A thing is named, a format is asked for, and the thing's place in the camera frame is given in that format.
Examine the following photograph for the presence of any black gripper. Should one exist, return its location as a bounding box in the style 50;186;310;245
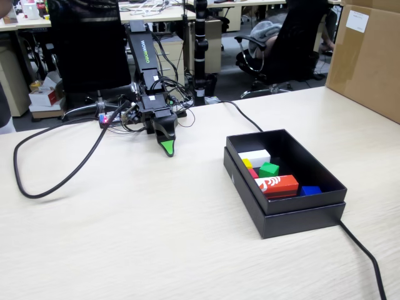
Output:
139;94;179;158

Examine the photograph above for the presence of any green wooden cube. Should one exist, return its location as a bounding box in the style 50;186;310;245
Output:
258;161;280;179

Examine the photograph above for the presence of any seated person forearm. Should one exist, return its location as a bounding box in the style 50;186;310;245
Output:
320;12;337;53

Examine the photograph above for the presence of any orange box with white print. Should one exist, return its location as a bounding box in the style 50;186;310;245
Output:
253;174;300;199

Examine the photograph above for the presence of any black cardboard box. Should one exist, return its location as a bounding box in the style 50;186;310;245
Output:
225;128;349;216

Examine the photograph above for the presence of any black open box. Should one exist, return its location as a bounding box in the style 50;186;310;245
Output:
222;146;347;240

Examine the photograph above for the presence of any large cardboard box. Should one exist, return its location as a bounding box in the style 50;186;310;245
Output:
324;0;400;124

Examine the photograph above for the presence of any white power strip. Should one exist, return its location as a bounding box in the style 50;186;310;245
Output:
168;95;196;110

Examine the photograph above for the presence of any controller board with red LED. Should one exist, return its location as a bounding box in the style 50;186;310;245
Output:
98;112;126;128

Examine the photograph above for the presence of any white rectangular block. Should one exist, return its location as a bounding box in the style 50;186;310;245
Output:
237;149;272;169

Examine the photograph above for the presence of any black pole with white bands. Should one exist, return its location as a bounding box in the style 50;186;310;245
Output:
187;0;216;107

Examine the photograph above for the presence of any black mesh office chair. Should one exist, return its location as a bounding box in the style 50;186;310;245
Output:
46;0;132;121

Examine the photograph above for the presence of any beige office desk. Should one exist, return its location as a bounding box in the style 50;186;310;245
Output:
118;2;196;24
0;14;53;32
187;0;288;9

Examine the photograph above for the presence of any small red white carton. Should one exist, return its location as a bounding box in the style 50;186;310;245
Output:
28;71;66;109

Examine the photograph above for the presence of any white laptop stand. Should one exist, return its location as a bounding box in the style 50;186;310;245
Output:
129;0;171;16

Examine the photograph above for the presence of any grey cloth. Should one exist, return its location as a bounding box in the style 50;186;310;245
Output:
249;20;284;60

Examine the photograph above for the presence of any blue wooden cube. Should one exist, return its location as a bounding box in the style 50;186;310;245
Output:
300;185;323;197

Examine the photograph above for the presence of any beige cabinet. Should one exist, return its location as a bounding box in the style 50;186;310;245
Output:
0;46;31;118

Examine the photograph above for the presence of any black office chair chrome base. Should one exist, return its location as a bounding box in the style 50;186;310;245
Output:
234;0;334;100

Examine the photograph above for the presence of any white shipping label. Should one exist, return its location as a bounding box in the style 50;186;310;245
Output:
347;9;370;34

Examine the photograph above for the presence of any thin black wire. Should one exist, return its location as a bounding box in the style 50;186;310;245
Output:
173;104;197;129

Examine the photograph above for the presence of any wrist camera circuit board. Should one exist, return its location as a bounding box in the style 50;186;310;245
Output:
120;106;141;126

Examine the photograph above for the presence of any beige drawer pedestal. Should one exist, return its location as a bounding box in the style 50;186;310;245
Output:
152;37;186;93
204;19;223;59

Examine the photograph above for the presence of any thick black cable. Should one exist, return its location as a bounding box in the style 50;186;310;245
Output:
12;99;132;199
218;100;388;300

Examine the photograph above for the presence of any photo frame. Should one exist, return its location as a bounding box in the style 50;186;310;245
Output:
2;4;19;25

